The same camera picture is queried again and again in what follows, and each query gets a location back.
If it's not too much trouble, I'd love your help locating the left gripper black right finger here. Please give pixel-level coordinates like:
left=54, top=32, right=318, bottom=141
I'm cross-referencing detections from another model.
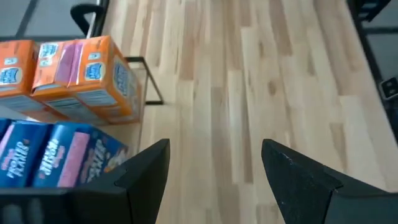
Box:
left=261, top=138, right=398, bottom=224

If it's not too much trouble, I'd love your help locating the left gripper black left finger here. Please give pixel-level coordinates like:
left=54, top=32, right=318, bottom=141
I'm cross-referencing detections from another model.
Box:
left=0, top=138, right=171, bottom=224

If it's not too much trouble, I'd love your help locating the blue Frosted Flakes cereal box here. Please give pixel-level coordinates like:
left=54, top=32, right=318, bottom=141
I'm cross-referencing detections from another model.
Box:
left=32, top=121, right=130, bottom=188
left=0, top=120, right=52, bottom=188
left=0, top=118, right=11, bottom=141

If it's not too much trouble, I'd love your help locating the orange Mini Wheats cereal box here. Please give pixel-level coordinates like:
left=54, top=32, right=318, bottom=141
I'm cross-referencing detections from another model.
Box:
left=30, top=35, right=144, bottom=126
left=0, top=39, right=68, bottom=123

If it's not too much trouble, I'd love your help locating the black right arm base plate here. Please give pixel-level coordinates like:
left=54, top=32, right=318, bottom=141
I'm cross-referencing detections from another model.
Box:
left=379, top=77, right=398, bottom=101

